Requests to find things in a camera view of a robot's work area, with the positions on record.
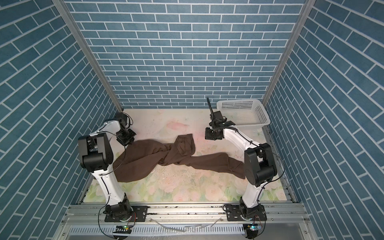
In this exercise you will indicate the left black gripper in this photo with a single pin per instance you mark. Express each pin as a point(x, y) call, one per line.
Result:
point(125, 141)

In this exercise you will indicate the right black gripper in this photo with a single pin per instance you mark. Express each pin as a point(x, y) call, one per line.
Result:
point(208, 134)

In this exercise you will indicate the brown trousers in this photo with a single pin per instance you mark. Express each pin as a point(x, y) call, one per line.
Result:
point(141, 157)

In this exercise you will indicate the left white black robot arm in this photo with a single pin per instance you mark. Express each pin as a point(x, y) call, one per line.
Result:
point(97, 157)

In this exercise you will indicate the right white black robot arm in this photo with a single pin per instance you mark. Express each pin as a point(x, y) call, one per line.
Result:
point(259, 165)

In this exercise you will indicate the white plastic perforated basket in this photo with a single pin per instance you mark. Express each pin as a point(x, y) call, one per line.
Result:
point(244, 113)

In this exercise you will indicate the left green circuit board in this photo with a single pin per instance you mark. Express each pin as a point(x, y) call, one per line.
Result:
point(123, 230)

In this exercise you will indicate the green circuit board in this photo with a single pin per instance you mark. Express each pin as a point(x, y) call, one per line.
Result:
point(252, 228)
point(123, 230)

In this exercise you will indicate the right green circuit board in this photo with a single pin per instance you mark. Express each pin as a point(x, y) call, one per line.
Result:
point(252, 228)

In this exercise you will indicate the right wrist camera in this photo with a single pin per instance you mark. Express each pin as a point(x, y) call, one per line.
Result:
point(216, 115)

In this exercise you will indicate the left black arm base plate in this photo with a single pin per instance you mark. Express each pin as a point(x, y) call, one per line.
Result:
point(118, 214)

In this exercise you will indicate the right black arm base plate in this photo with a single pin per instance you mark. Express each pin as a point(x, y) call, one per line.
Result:
point(237, 213)

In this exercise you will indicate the aluminium front mounting rail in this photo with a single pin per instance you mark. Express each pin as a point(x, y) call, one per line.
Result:
point(187, 213)

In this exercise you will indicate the white slotted cable duct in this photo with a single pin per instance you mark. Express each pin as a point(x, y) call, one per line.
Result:
point(153, 230)

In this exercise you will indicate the left aluminium corner post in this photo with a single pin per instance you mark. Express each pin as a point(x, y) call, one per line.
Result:
point(77, 34)

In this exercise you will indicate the aluminium corner post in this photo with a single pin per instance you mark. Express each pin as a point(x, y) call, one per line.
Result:
point(304, 14)
point(77, 34)

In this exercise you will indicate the right aluminium corner post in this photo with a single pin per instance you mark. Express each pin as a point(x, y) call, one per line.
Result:
point(304, 14)

